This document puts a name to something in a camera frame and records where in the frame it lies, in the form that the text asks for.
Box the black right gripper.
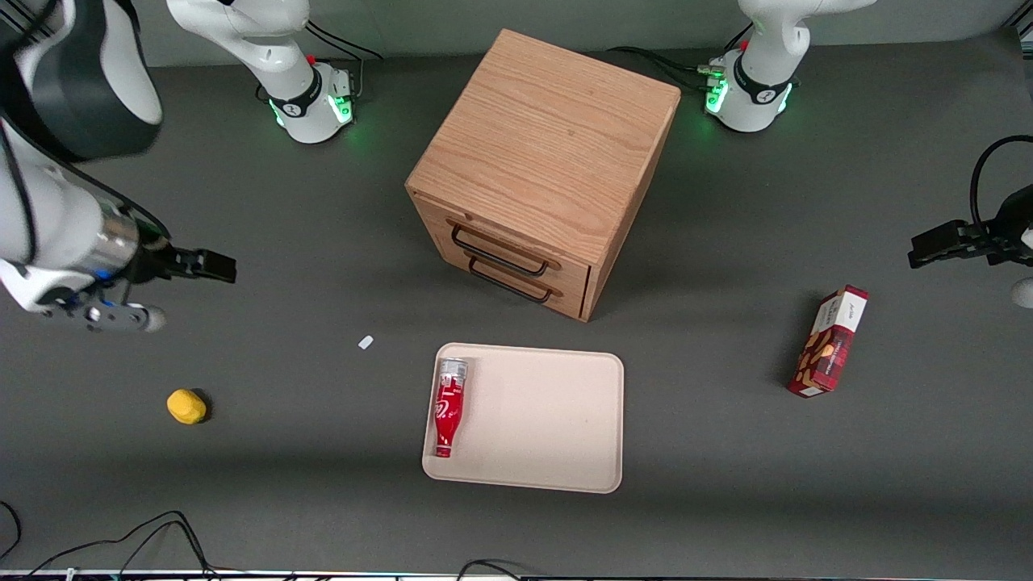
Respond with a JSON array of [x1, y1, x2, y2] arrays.
[[129, 216, 237, 284]]

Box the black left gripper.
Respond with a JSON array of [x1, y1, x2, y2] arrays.
[[908, 184, 1033, 270]]

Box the red coke bottle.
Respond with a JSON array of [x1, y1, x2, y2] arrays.
[[434, 357, 470, 459]]

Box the white rectangular tray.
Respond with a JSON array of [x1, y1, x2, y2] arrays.
[[422, 343, 625, 494]]

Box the yellow lemon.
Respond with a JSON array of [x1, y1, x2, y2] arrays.
[[166, 388, 208, 425]]

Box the red plaid cookie box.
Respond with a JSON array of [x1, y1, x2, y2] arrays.
[[787, 285, 870, 398]]

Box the wooden upper drawer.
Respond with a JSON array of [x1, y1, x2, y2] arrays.
[[410, 192, 596, 298]]

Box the wooden drawer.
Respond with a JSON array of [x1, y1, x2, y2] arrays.
[[410, 192, 596, 298], [432, 234, 592, 322]]

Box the wooden drawer cabinet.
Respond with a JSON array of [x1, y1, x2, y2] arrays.
[[405, 28, 681, 323]]

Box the wooden lower drawer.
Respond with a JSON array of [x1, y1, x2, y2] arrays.
[[432, 234, 592, 322]]

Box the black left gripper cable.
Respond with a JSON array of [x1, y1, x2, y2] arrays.
[[970, 135, 1033, 235]]

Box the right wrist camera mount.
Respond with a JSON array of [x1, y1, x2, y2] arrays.
[[40, 299, 167, 334]]

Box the black right base cable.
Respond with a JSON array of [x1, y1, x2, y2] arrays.
[[305, 20, 385, 98]]

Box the black base cable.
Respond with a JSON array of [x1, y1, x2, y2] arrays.
[[305, 20, 385, 98], [607, 44, 727, 91]]

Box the black floor cable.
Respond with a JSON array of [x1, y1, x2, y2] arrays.
[[28, 510, 219, 578], [0, 500, 23, 562], [456, 558, 525, 581]]

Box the black upper drawer handle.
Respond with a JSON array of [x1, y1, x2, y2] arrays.
[[450, 224, 551, 278]]

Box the black drawer handle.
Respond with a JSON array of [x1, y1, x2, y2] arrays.
[[450, 224, 551, 278], [468, 257, 554, 304]]

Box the black lower drawer handle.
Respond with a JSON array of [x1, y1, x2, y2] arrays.
[[468, 257, 554, 304]]

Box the black left base cable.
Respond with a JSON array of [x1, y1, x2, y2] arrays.
[[607, 44, 727, 91]]

